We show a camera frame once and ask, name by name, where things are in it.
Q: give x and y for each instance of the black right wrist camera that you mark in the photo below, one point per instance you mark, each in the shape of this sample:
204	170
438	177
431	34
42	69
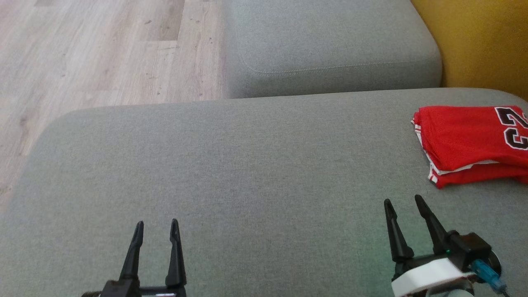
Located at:
470	246

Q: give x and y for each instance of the red white number jersey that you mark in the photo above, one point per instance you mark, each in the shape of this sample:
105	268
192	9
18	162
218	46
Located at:
462	136

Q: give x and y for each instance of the small grey sofa cushion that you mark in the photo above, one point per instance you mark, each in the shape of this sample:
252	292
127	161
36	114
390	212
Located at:
330	41

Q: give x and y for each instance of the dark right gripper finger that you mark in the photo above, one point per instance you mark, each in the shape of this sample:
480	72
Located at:
434	229
398	239

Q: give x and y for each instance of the large grey sofa seat cushion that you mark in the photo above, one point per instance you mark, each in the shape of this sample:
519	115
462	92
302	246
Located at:
231	185

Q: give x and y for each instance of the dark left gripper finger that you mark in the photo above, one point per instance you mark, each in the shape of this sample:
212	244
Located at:
133	255
176	260

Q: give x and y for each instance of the yellow sofa cushion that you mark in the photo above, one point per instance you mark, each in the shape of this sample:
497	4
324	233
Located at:
482	37

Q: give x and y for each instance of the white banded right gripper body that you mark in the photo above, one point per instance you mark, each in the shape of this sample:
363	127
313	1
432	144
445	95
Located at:
429	274

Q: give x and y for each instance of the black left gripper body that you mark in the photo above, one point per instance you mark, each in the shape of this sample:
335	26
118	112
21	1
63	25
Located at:
123	289

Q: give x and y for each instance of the red white striped shorts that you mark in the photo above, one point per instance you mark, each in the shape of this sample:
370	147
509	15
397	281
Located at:
482	175

